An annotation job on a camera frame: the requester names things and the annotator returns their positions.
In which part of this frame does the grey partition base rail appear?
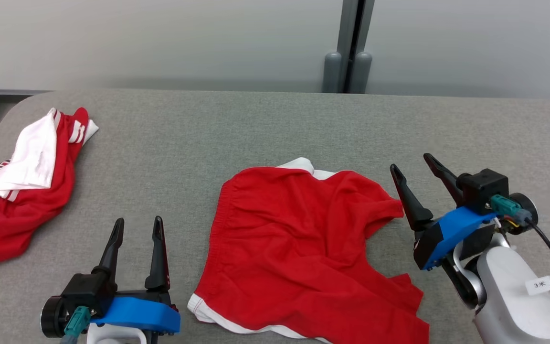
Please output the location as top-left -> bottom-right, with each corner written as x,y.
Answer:
0,88 -> 52,97

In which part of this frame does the white cable label tag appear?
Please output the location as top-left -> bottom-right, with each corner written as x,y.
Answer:
525,270 -> 550,296

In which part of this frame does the left camera cable teal plug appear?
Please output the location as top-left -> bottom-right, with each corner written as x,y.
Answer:
59,306 -> 91,344

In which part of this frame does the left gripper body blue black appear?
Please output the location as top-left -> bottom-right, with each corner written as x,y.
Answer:
41,289 -> 181,339

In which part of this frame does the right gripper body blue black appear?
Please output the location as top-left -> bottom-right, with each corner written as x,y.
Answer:
413,193 -> 539,272

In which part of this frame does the right camera cable teal plug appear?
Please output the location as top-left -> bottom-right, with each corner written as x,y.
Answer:
490,194 -> 550,336

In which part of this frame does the red shorts white trim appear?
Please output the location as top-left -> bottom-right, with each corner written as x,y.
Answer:
188,157 -> 431,344

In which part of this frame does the grey cylindrical stopper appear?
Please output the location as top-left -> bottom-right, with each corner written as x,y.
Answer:
323,52 -> 343,94
350,52 -> 373,95

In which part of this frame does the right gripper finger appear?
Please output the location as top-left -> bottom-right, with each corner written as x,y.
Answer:
423,153 -> 467,206
390,163 -> 434,232

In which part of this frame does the red white basketball jersey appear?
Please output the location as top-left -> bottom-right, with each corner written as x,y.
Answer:
0,107 -> 99,267

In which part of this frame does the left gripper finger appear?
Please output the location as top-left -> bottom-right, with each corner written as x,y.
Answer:
93,218 -> 125,283
145,216 -> 171,292

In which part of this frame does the camera cable teal plug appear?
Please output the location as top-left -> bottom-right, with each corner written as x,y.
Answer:
490,194 -> 550,336
59,306 -> 91,344

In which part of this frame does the grey partition post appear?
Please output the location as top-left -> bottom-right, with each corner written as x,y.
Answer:
336,0 -> 376,94

